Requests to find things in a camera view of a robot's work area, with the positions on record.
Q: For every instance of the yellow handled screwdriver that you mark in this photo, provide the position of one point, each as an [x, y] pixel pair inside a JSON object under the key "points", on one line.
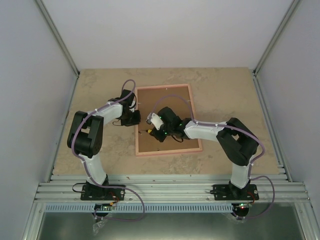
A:
{"points": [[147, 131]]}

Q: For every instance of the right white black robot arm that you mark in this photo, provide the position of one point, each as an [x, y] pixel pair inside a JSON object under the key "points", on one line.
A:
{"points": [[238, 143]]}

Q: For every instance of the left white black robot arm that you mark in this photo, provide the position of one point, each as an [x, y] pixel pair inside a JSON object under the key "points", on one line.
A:
{"points": [[86, 133]]}

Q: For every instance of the aluminium corner post right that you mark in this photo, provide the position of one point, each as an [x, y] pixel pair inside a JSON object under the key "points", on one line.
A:
{"points": [[277, 34]]}

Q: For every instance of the light blue cable duct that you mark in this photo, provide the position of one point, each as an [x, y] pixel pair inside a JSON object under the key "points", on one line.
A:
{"points": [[138, 208]]}

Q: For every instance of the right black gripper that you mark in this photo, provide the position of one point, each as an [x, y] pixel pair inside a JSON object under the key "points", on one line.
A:
{"points": [[161, 138]]}

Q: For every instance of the aluminium corner post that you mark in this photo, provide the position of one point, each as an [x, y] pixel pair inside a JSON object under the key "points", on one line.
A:
{"points": [[277, 34], [57, 36]]}

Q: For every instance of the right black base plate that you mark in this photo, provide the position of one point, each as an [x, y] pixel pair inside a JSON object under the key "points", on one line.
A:
{"points": [[230, 192]]}

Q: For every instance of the aluminium corner post left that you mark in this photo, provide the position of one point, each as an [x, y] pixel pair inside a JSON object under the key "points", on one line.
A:
{"points": [[57, 36]]}

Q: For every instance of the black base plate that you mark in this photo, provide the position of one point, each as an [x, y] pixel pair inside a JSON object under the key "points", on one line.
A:
{"points": [[230, 192], [91, 192]]}

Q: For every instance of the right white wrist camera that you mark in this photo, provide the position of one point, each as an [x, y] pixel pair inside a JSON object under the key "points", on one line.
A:
{"points": [[155, 120]]}

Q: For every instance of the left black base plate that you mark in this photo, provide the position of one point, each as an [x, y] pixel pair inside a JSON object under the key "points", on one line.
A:
{"points": [[91, 192]]}

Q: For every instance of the pink picture frame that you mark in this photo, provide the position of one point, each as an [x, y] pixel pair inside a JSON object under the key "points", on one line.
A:
{"points": [[147, 96]]}

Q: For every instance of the aluminium rail platform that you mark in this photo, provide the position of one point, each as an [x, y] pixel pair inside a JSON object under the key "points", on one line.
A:
{"points": [[187, 187]]}

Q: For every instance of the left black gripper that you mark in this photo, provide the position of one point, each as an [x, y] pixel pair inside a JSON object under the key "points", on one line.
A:
{"points": [[136, 121]]}

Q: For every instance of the clear plastic bag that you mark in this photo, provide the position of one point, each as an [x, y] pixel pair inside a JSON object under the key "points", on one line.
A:
{"points": [[98, 225]]}

